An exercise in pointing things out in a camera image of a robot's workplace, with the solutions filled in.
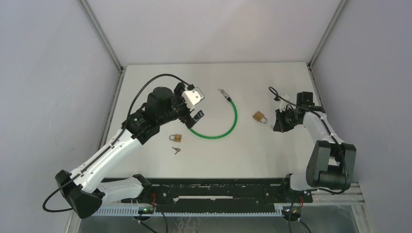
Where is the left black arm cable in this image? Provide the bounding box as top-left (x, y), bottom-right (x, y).
top-left (42, 74), bottom-right (195, 213)

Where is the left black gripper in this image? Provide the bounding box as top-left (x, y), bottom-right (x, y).
top-left (157, 83), bottom-right (204, 128)

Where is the aluminium frame post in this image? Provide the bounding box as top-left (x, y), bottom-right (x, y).
top-left (77, 0), bottom-right (123, 73)
top-left (308, 0), bottom-right (350, 70)

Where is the green cable lock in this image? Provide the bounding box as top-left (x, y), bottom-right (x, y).
top-left (189, 88), bottom-right (239, 140)

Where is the left aluminium frame post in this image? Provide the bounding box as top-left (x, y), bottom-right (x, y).
top-left (77, 0), bottom-right (123, 73)

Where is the brass padlock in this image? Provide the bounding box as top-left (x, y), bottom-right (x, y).
top-left (169, 134), bottom-right (182, 143)
top-left (252, 111), bottom-right (268, 124)

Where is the white slotted cable duct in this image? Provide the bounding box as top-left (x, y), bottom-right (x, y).
top-left (92, 205), bottom-right (290, 217)

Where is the small silver key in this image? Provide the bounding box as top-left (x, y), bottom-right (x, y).
top-left (172, 147), bottom-right (181, 154)

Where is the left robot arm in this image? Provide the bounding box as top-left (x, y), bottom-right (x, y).
top-left (55, 83), bottom-right (205, 219)

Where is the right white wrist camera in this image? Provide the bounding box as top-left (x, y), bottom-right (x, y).
top-left (278, 94), bottom-right (290, 111)

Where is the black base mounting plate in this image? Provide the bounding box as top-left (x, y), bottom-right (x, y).
top-left (121, 178), bottom-right (313, 213)

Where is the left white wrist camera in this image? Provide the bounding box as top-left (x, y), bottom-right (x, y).
top-left (182, 87), bottom-right (205, 111)

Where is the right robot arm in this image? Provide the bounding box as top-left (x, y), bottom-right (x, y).
top-left (269, 86), bottom-right (357, 202)

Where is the right aluminium frame post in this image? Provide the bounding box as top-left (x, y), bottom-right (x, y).
top-left (308, 0), bottom-right (350, 70)

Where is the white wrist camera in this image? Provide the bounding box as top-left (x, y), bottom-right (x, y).
top-left (182, 87), bottom-right (205, 111)
top-left (278, 94), bottom-right (290, 111)

